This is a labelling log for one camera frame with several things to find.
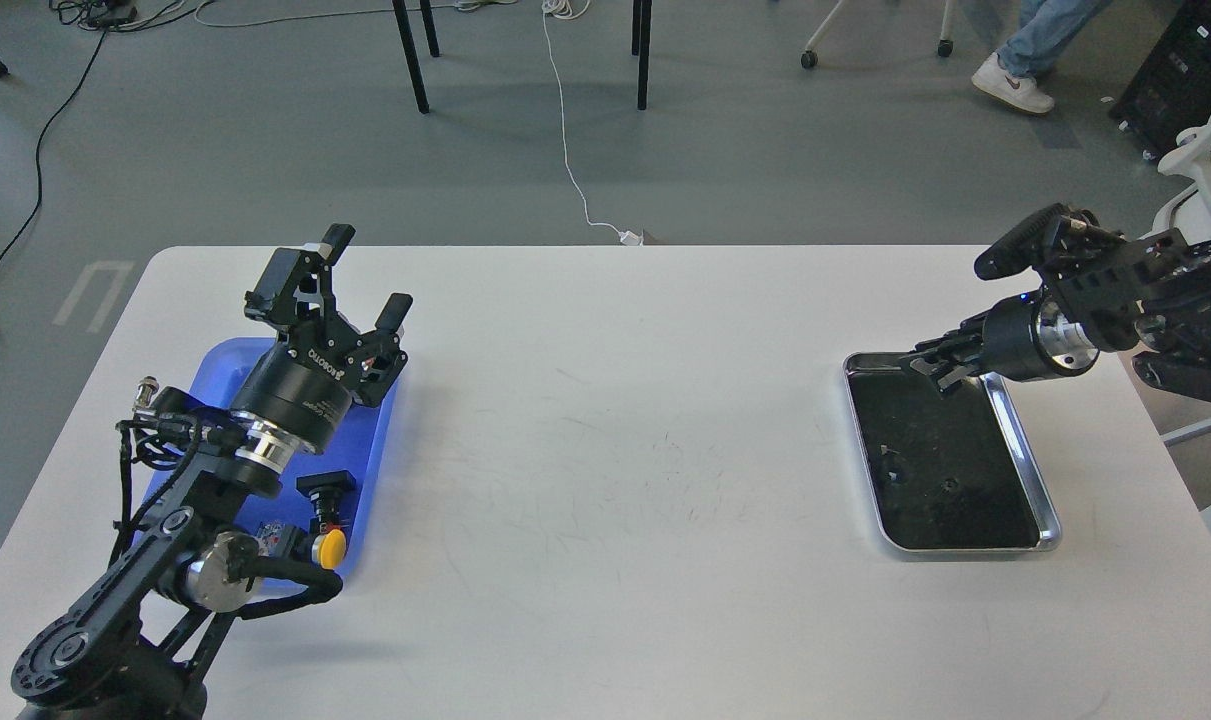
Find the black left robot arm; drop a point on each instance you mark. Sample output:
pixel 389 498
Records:
pixel 182 570

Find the black table leg right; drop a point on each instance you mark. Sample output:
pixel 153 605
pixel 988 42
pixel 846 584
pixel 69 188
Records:
pixel 641 23

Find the black table leg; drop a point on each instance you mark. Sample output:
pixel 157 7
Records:
pixel 641 23
pixel 408 44

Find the blue plastic tray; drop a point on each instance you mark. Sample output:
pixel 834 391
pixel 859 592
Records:
pixel 358 446

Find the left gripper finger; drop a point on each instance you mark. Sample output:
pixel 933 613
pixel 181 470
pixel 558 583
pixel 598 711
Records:
pixel 296 285
pixel 387 331

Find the white chair caster leg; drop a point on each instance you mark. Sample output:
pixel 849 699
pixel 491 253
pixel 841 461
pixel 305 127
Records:
pixel 945 43

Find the blue switch block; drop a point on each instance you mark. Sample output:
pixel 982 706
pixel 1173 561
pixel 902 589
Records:
pixel 280 540

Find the yellow push button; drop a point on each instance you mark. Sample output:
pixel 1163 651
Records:
pixel 327 549

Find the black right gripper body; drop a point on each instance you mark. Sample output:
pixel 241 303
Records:
pixel 1004 340

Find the black table leg left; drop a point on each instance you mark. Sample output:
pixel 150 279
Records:
pixel 408 44

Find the black industrial part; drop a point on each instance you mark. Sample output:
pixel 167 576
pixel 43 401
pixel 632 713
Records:
pixel 326 492

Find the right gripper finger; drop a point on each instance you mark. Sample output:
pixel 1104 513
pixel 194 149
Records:
pixel 941 355
pixel 948 377

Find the person legs in jeans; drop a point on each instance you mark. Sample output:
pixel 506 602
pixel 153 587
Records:
pixel 1045 29

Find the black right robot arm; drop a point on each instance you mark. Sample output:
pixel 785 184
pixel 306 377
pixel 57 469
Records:
pixel 1099 293

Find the metal tray with black mat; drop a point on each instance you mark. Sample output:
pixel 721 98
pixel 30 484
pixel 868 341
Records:
pixel 949 475

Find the black equipment case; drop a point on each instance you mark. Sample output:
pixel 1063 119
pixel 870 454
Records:
pixel 1171 91

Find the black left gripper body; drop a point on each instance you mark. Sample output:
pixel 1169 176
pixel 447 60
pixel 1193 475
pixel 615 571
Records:
pixel 307 395

